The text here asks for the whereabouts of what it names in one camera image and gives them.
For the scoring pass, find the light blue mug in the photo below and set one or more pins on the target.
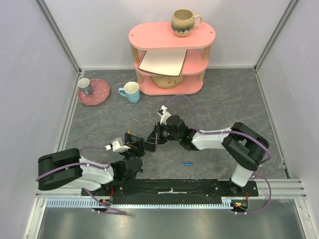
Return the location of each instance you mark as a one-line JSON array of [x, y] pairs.
[[131, 91]]

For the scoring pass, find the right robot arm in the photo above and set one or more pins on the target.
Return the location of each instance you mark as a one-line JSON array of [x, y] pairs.
[[246, 146]]

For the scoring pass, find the white square plate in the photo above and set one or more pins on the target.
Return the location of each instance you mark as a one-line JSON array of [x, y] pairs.
[[163, 62]]

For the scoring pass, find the left aluminium frame post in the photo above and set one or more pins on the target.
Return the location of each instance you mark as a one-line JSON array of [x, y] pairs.
[[58, 34]]

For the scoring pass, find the grey small mug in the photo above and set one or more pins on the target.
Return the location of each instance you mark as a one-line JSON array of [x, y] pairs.
[[85, 85]]

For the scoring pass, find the right aluminium frame post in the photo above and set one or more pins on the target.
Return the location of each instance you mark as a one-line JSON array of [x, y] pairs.
[[275, 34]]

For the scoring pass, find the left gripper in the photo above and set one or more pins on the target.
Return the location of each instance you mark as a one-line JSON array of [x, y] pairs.
[[138, 147]]

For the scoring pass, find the beige ceramic mug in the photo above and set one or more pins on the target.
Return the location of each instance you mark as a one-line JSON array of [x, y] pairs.
[[184, 21]]

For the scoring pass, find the beige floral bowl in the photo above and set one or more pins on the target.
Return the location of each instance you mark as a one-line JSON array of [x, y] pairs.
[[167, 82]]

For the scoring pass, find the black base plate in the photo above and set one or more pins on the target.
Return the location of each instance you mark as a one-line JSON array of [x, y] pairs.
[[215, 187]]

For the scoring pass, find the pink three-tier shelf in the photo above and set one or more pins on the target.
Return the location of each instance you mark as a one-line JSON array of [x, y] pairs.
[[159, 36]]

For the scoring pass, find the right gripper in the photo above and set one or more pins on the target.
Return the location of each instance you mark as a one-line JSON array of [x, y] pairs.
[[156, 136]]

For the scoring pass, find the pink dotted plate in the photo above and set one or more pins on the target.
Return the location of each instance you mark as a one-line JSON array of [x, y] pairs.
[[101, 91]]

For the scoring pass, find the aluminium frame post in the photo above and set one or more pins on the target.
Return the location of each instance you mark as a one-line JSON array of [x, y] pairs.
[[58, 34], [275, 34]]

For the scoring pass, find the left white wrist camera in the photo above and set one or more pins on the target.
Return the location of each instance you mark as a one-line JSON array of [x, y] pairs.
[[117, 145]]

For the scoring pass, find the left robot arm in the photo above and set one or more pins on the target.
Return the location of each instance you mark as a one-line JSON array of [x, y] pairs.
[[70, 168]]

